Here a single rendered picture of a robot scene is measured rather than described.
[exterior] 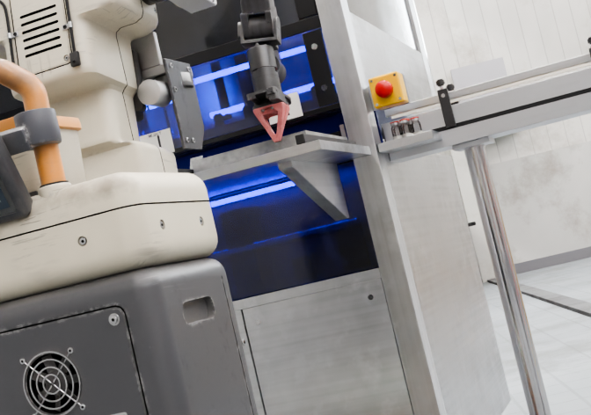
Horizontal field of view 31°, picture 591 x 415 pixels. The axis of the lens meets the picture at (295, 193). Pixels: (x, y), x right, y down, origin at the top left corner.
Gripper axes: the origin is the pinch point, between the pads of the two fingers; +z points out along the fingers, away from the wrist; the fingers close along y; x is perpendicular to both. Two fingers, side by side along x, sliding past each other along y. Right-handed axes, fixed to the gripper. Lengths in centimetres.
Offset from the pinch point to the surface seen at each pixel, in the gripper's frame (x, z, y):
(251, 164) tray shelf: 4.2, 6.1, -6.9
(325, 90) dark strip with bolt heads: -4.9, -16.9, 29.4
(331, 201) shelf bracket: -2.8, 11.0, 22.0
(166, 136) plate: 37, -17, 30
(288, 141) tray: -2.2, 1.4, 0.7
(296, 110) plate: 3.2, -14.4, 30.1
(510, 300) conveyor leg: -33, 38, 53
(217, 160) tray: 14.0, 1.0, 0.8
